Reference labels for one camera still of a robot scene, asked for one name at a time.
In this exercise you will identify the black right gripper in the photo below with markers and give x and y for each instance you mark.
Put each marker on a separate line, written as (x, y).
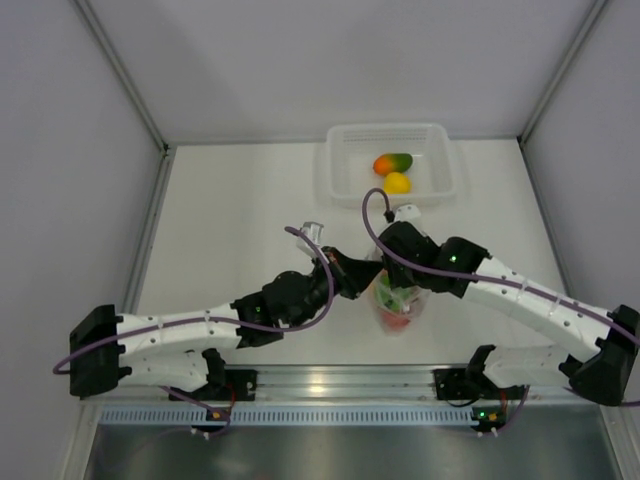
(399, 279)

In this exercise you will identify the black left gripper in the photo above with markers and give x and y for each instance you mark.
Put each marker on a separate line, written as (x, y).
(352, 276)

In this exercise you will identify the green fake apple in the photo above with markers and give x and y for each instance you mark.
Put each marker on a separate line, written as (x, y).
(397, 300)

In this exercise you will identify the clear zip top bag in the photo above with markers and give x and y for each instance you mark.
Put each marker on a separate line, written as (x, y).
(416, 308)

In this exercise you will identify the yellow fake pepper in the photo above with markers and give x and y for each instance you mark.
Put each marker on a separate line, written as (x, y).
(396, 183)

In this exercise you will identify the orange green fake mango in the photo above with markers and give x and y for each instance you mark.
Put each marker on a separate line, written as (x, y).
(392, 162)

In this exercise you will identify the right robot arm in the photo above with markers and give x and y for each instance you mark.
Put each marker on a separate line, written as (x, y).
(592, 350)

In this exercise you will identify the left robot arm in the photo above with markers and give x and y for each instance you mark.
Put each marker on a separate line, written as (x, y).
(183, 351)

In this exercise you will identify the white plastic basket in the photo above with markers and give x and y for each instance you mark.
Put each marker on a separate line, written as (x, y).
(352, 149)

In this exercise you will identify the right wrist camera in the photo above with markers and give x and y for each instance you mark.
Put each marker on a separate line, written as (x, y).
(403, 213)

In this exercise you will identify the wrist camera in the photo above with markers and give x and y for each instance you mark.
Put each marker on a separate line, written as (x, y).
(311, 238)
(403, 213)

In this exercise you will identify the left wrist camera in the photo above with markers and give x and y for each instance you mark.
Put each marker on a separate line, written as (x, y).
(311, 238)

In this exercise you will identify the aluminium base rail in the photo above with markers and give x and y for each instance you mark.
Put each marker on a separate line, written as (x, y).
(364, 382)

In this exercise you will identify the aluminium frame rail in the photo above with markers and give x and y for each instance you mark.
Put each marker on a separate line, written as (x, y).
(90, 18)

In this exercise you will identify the white slotted cable duct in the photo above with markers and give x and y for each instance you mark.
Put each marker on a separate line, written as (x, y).
(262, 415)

